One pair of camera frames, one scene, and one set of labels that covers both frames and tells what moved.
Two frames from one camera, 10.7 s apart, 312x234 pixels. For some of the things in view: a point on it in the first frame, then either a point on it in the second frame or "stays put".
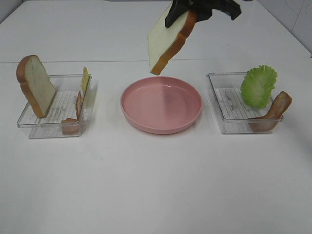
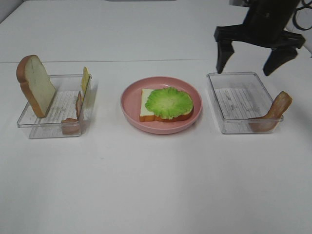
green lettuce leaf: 257,85 to 169,103
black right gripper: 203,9 to 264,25
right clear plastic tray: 234,115 stays put
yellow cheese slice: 86,77 stays put
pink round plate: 161,105 stays put
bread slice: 164,43 to 146,115
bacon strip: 267,123 stays put
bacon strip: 72,126 stays put
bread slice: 39,88 stays put
